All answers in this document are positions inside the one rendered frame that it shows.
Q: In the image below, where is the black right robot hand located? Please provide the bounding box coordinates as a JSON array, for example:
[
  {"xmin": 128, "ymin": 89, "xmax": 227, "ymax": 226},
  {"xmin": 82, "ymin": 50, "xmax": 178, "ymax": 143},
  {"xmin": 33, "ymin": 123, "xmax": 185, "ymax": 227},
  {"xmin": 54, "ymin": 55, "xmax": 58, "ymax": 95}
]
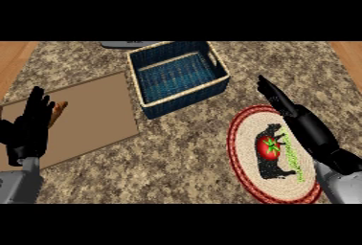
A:
[{"xmin": 255, "ymin": 75, "xmax": 362, "ymax": 176}]

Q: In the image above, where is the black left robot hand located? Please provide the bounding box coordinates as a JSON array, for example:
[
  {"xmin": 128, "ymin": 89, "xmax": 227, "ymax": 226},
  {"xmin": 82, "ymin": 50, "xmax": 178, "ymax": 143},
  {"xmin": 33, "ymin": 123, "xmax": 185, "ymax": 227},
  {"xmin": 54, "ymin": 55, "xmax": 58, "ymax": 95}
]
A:
[{"xmin": 0, "ymin": 85, "xmax": 55, "ymax": 167}]

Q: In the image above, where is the red tomato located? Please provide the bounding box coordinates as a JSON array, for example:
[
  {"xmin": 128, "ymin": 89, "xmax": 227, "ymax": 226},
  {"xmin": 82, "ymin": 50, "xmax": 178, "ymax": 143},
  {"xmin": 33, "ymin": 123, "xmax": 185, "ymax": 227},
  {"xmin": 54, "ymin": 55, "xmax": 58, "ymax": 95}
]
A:
[{"xmin": 253, "ymin": 136, "xmax": 281, "ymax": 161}]

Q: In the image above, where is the round woven red-rimmed placemat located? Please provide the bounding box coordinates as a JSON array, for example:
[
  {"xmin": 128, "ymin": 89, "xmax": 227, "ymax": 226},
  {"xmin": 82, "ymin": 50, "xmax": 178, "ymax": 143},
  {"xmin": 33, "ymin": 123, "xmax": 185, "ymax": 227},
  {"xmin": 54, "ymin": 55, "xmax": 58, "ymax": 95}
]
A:
[{"xmin": 225, "ymin": 104, "xmax": 323, "ymax": 205}]

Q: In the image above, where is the blue wicker basket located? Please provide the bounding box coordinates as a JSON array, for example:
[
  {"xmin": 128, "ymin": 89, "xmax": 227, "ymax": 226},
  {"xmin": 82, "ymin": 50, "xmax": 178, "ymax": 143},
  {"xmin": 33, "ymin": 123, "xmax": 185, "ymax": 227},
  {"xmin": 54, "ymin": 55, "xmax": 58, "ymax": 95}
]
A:
[{"xmin": 125, "ymin": 41, "xmax": 231, "ymax": 121}]

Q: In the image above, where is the orange-brown baguette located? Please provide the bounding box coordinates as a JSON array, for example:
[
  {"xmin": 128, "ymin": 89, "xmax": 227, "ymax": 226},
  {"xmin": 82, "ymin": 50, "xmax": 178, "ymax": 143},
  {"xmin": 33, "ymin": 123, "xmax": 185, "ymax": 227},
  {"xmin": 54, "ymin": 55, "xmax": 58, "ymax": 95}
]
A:
[{"xmin": 47, "ymin": 100, "xmax": 69, "ymax": 129}]

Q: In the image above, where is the brown cutting board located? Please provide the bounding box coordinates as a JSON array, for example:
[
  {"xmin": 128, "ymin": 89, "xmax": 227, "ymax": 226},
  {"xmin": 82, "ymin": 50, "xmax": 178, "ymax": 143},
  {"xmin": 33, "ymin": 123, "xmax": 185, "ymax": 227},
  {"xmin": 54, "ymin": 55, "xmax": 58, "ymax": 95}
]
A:
[{"xmin": 0, "ymin": 71, "xmax": 141, "ymax": 172}]

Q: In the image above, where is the grey appliance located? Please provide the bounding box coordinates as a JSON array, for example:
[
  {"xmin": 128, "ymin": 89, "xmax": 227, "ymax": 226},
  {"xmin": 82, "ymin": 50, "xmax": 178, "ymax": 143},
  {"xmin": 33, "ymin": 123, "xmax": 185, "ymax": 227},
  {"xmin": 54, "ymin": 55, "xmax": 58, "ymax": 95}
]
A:
[{"xmin": 98, "ymin": 41, "xmax": 163, "ymax": 50}]

